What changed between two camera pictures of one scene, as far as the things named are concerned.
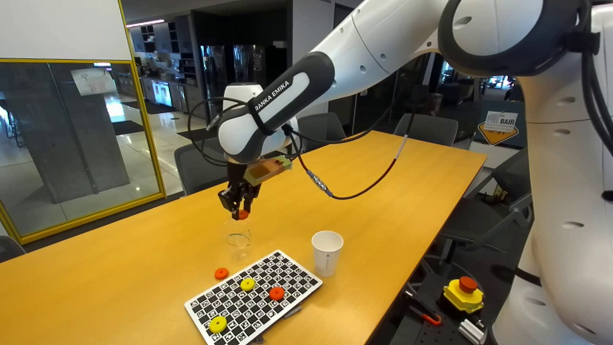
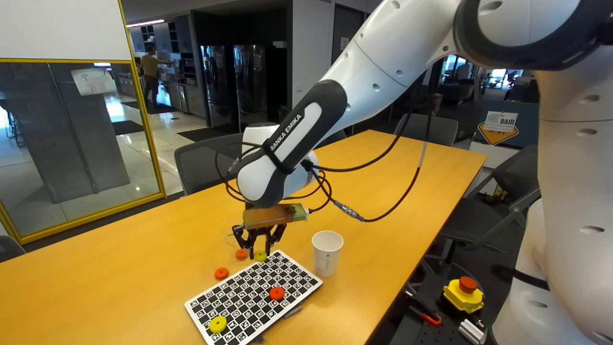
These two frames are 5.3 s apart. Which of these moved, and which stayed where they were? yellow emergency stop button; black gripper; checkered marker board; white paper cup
Moved: black gripper
Stayed: checkered marker board; white paper cup; yellow emergency stop button
